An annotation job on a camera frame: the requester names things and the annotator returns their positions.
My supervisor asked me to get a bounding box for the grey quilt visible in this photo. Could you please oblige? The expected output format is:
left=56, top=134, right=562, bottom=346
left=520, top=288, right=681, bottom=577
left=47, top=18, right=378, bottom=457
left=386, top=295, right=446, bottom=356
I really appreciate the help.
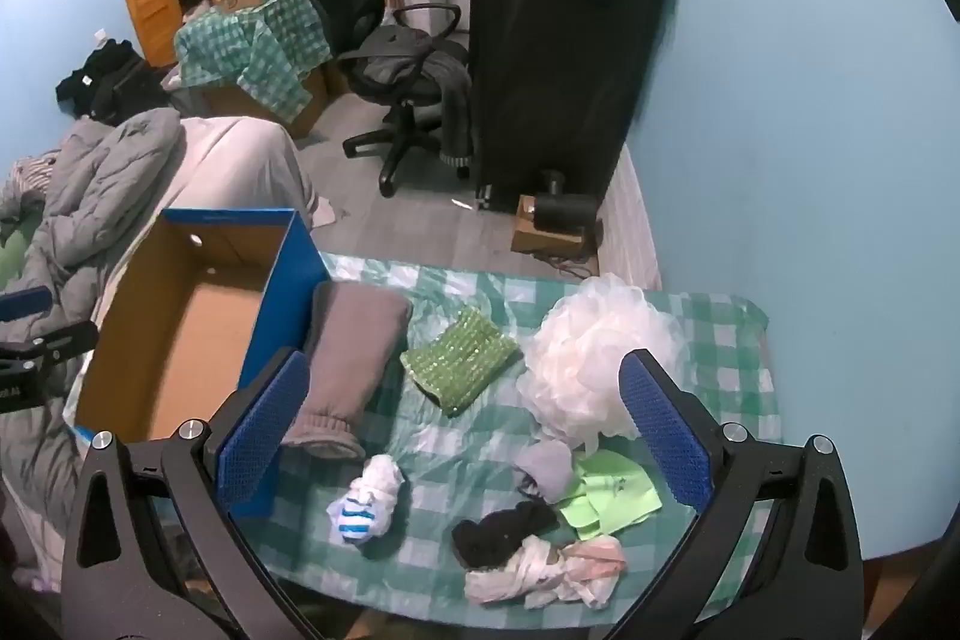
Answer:
left=0, top=107, right=188, bottom=513

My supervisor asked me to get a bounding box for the small grey sock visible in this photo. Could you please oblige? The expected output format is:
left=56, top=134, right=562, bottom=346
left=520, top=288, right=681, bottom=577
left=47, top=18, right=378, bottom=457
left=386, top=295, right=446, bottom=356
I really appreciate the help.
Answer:
left=514, top=440, right=577, bottom=504

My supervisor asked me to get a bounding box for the grey knit cloth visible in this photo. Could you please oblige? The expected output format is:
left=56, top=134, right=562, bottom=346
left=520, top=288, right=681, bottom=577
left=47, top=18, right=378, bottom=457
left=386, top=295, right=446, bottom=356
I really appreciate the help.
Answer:
left=283, top=281, right=413, bottom=461

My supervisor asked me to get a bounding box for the black sock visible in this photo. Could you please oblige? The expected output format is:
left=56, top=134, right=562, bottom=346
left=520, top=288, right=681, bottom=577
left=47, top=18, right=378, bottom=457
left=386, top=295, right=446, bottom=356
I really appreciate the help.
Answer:
left=451, top=501, right=560, bottom=572

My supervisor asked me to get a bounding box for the white bed sheet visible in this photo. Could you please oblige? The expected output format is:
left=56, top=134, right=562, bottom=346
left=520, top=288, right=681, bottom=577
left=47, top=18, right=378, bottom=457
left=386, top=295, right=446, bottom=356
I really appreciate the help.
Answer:
left=112, top=116, right=342, bottom=281

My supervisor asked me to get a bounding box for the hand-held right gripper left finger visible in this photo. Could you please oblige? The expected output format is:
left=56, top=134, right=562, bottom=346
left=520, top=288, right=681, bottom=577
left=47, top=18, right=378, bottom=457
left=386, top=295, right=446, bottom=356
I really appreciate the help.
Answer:
left=61, top=346, right=323, bottom=640

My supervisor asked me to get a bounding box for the white mesh bath pouf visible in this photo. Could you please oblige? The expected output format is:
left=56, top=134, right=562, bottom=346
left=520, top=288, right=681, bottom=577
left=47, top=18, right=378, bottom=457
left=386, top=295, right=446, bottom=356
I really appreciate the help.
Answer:
left=516, top=274, right=691, bottom=450

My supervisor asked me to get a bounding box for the green checked cloth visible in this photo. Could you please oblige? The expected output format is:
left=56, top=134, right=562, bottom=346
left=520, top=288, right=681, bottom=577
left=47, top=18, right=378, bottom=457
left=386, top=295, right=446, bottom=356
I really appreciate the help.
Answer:
left=175, top=0, right=333, bottom=124

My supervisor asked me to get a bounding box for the pink white cloth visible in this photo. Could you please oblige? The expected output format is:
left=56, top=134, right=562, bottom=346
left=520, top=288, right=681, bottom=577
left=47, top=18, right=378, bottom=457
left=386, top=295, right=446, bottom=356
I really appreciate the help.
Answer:
left=463, top=533, right=627, bottom=609

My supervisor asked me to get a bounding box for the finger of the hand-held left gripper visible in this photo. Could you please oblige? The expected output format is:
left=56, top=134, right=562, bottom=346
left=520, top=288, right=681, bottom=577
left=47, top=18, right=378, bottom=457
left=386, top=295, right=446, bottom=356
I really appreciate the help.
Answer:
left=0, top=285, right=55, bottom=324
left=0, top=320, right=101, bottom=365

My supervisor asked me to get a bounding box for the blue cardboard box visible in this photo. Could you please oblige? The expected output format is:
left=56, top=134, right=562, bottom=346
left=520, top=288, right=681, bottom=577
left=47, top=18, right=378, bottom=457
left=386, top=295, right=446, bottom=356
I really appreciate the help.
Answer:
left=75, top=206, right=331, bottom=519

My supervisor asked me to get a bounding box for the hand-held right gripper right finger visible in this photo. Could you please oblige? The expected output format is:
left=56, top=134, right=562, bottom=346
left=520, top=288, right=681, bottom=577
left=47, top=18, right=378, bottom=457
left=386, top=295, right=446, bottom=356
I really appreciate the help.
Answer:
left=600, top=347, right=863, bottom=640

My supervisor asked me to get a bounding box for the black fabric wardrobe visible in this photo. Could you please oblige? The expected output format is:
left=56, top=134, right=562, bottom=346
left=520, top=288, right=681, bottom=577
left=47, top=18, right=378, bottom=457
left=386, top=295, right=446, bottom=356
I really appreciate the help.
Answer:
left=469, top=0, right=695, bottom=212

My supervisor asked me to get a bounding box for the dark grey garment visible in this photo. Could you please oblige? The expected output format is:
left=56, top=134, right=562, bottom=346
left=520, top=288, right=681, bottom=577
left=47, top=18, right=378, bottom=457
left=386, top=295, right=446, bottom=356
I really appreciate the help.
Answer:
left=352, top=40, right=473, bottom=165

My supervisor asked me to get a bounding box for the green sparkly cloth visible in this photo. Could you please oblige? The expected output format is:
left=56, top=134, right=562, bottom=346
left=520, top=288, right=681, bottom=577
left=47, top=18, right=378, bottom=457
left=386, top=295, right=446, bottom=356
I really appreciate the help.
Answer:
left=400, top=308, right=522, bottom=417

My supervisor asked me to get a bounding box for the light green cloth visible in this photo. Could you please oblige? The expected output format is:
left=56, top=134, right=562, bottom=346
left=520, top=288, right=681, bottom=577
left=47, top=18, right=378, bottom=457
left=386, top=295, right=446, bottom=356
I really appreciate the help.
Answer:
left=559, top=449, right=663, bottom=536

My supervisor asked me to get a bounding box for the white blue-striped sock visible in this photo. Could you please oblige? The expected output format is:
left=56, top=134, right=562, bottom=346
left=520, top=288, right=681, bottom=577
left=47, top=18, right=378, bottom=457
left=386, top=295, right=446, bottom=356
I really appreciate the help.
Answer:
left=326, top=454, right=406, bottom=547

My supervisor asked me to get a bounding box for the large brown cardboard box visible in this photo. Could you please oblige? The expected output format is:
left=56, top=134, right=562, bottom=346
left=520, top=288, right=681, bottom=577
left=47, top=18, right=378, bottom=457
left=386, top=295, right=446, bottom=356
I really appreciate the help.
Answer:
left=199, top=62, right=353, bottom=142

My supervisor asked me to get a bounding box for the black bag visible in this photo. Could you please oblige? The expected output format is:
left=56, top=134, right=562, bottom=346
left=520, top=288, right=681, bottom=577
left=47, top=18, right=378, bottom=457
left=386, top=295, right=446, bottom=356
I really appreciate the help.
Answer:
left=56, top=38, right=175, bottom=125

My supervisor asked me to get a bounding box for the green checked tablecloth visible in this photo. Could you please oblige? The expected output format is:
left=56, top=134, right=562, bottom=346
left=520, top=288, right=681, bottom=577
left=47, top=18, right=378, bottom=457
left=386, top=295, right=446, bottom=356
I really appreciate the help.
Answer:
left=255, top=251, right=785, bottom=618

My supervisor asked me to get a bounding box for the black office chair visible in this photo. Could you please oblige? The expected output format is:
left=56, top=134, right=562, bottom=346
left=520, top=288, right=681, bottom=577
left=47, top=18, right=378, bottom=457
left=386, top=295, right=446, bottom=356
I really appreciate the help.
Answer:
left=304, top=0, right=473, bottom=199

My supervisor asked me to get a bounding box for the black cylindrical device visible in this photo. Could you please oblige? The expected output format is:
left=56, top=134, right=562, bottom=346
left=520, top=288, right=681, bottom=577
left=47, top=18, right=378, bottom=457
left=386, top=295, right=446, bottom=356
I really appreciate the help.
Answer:
left=532, top=170, right=601, bottom=232

